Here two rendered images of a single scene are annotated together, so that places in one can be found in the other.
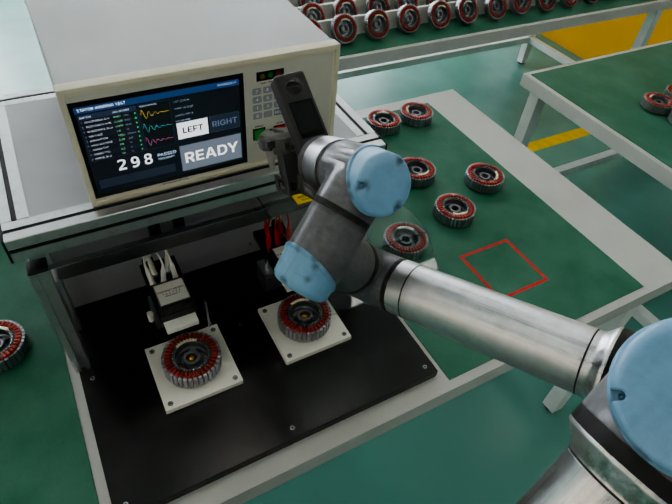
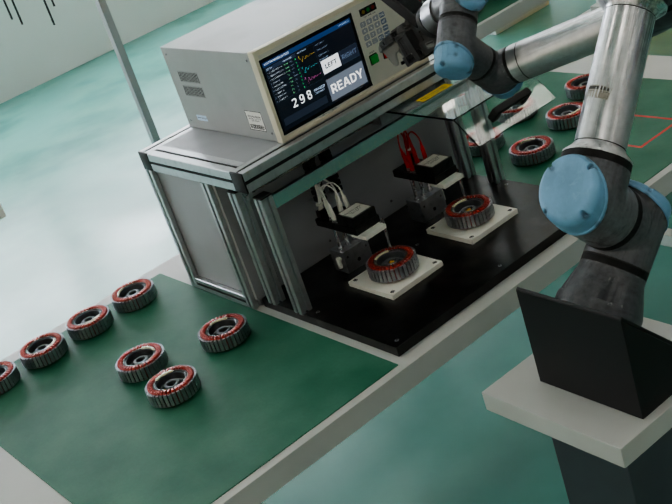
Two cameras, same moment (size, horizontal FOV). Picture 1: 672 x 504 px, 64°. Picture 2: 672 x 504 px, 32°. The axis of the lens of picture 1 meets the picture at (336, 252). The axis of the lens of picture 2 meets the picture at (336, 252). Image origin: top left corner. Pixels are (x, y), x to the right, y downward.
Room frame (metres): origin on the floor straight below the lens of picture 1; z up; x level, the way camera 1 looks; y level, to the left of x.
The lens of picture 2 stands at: (-1.67, 0.30, 1.91)
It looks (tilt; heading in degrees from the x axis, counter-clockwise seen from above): 25 degrees down; 2
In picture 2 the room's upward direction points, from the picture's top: 19 degrees counter-clockwise
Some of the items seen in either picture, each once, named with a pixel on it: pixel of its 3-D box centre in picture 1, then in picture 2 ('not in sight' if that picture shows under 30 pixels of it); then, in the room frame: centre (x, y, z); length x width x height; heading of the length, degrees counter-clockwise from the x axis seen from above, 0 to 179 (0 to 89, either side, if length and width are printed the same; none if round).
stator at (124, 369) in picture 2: not in sight; (141, 362); (0.55, 0.84, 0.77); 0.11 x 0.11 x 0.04
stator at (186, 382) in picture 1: (192, 359); (392, 263); (0.56, 0.26, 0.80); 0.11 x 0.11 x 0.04
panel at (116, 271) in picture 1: (203, 216); (345, 175); (0.84, 0.29, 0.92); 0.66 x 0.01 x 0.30; 123
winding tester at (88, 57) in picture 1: (181, 70); (293, 53); (0.91, 0.32, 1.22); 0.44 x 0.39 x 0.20; 123
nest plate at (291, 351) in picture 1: (303, 323); (471, 221); (0.69, 0.05, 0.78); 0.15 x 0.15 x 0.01; 33
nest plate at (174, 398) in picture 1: (193, 366); (395, 273); (0.56, 0.26, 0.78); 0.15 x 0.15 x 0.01; 33
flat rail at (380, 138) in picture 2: (225, 224); (374, 140); (0.71, 0.21, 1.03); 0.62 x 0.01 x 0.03; 123
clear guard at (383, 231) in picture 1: (339, 224); (461, 104); (0.74, 0.00, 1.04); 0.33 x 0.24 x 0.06; 33
